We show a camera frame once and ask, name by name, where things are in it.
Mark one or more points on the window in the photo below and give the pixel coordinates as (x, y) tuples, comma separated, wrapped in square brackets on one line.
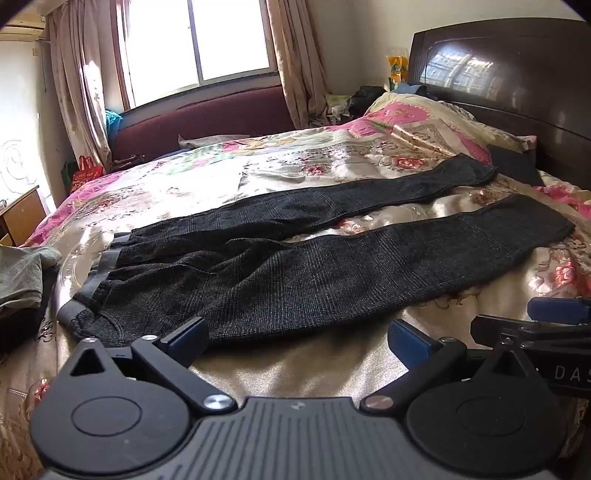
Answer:
[(198, 46)]

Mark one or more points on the dark clothes pile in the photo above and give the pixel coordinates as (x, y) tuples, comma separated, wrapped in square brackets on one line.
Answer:
[(367, 101)]

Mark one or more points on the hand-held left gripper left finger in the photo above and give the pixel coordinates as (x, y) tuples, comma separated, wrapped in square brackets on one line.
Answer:
[(187, 339)]

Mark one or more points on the blue cloth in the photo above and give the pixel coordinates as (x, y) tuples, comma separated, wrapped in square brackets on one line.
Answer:
[(411, 88)]

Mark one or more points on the pink floral quilt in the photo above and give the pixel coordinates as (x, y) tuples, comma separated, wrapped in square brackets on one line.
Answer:
[(415, 115)]

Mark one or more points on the black box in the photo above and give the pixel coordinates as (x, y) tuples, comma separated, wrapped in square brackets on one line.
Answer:
[(515, 164)]

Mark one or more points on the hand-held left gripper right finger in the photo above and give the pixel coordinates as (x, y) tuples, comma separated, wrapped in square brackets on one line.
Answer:
[(408, 341)]

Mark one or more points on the dark wooden headboard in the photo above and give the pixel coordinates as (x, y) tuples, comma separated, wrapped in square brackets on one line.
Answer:
[(531, 83)]

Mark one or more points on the maroon upholstered bench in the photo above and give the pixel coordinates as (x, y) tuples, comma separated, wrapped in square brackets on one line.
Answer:
[(207, 113)]

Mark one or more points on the floral satin bedspread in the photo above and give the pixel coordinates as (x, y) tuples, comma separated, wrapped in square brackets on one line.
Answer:
[(184, 184)]

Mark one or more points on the white air conditioner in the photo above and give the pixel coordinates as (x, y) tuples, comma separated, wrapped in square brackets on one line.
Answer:
[(25, 27)]

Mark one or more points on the red bag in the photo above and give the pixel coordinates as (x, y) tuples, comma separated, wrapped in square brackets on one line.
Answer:
[(85, 173)]

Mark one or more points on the dark grey checked pants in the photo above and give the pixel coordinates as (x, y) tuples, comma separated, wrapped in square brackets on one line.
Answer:
[(277, 277)]

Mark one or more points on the beige patterned curtain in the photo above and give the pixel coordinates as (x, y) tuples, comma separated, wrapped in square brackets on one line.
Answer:
[(295, 60), (78, 83)]

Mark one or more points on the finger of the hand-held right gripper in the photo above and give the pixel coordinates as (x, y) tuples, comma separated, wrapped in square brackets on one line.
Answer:
[(517, 330), (558, 310)]

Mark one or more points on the yellow packet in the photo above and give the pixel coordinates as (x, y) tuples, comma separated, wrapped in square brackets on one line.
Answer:
[(398, 69)]

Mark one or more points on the teal cloth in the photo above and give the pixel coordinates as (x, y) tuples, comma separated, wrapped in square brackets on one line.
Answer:
[(112, 127)]

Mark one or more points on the grey-green garment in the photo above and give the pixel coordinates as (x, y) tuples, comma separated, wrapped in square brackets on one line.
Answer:
[(23, 277)]

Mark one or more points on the wooden cabinet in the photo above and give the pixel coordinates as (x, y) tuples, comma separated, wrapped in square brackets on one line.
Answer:
[(21, 217)]

